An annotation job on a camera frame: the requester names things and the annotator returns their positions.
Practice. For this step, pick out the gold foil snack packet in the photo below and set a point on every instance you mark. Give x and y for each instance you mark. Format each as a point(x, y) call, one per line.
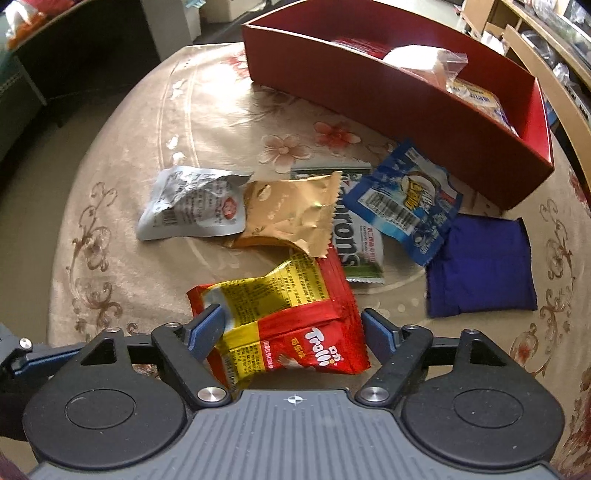
point(286, 212)

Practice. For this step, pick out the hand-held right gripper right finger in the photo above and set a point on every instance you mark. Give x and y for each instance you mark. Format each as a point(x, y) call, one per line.
point(378, 337)

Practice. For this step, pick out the blue coconut print packet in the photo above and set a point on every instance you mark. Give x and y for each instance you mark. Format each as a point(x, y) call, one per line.
point(406, 203)

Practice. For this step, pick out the person's dark red clothing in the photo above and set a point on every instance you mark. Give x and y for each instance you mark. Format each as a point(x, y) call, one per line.
point(11, 468)

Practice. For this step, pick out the red cardboard box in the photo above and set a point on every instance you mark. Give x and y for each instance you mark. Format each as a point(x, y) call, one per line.
point(369, 92)

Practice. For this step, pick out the green white candy packet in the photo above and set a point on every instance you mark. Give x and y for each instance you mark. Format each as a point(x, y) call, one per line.
point(360, 244)

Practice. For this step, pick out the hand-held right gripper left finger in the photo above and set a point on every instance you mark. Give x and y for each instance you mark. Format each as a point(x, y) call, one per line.
point(207, 330)

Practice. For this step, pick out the dark blue pouch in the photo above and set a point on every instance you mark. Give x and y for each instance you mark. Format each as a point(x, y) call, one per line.
point(480, 267)

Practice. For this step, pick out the pale yellow cake packet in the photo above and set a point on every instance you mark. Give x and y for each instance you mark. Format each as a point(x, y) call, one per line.
point(411, 57)

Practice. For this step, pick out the long dark side table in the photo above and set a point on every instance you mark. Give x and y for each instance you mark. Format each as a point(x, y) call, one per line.
point(69, 46)

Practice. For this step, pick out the wooden television cabinet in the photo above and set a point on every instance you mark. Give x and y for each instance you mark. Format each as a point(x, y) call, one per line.
point(554, 92)

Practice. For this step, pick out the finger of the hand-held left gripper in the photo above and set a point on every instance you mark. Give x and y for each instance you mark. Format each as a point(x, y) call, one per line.
point(46, 361)

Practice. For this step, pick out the red yellow gummy packet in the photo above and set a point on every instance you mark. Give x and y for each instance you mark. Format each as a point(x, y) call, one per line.
point(295, 323)

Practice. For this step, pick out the clear noodle snack packet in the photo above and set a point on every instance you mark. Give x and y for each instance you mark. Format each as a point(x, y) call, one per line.
point(480, 99)

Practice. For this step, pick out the white snack packet red logo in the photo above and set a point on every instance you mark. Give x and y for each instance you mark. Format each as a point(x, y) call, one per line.
point(184, 207)

